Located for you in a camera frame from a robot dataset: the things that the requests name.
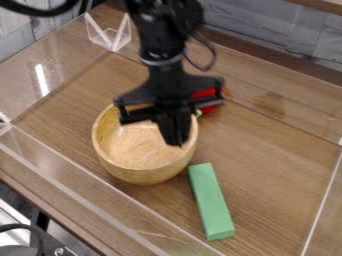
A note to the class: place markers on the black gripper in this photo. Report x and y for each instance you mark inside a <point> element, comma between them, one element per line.
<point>165,93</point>

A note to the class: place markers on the green rectangular block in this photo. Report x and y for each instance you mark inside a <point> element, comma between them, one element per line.
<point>217,220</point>

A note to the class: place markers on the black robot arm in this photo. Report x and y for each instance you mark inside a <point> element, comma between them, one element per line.
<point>166,24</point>

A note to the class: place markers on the light wooden bowl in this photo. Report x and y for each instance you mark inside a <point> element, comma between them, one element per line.
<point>133,152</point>

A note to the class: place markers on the red plush strawberry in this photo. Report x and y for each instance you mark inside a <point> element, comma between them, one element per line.
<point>208,100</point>

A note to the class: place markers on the clear acrylic corner bracket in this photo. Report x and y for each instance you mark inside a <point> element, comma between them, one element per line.
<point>109,38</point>

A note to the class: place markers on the clear acrylic enclosure wall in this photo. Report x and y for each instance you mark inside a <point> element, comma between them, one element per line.
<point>273,141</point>

